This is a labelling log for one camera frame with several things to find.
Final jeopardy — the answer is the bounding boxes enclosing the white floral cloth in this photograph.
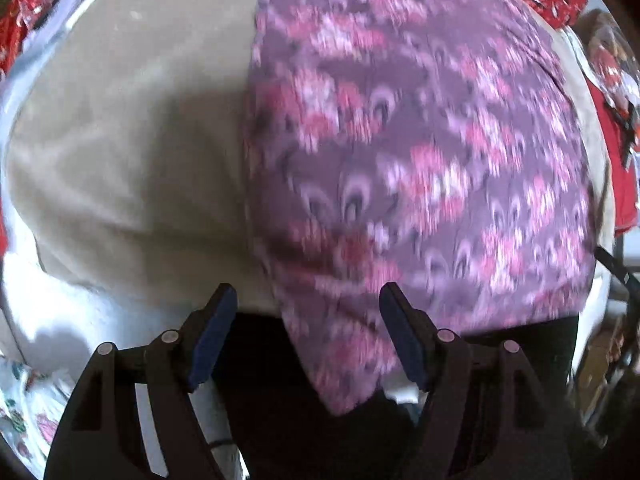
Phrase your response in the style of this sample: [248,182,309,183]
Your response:
[0,355,76,478]

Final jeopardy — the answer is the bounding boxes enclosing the black strap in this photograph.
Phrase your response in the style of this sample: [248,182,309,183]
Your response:
[594,246,632,286]

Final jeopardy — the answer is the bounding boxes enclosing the beige blanket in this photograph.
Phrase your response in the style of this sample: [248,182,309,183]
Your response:
[7,0,621,311]

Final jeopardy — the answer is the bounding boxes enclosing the purple floral garment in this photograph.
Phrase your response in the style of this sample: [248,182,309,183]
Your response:
[242,0,598,417]

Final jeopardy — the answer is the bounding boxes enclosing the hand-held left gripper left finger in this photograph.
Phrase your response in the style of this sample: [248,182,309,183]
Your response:
[44,283,246,480]

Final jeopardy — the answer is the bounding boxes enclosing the person's dark pants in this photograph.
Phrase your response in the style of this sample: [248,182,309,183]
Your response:
[210,310,581,480]

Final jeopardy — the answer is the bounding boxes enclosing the white sheet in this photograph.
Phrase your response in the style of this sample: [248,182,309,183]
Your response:
[0,0,281,381]

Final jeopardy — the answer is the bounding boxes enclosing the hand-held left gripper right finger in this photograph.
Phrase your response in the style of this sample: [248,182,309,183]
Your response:
[378,282,571,480]

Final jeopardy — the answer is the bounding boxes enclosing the red white printed cloth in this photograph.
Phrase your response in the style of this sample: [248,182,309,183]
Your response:
[575,10,640,236]

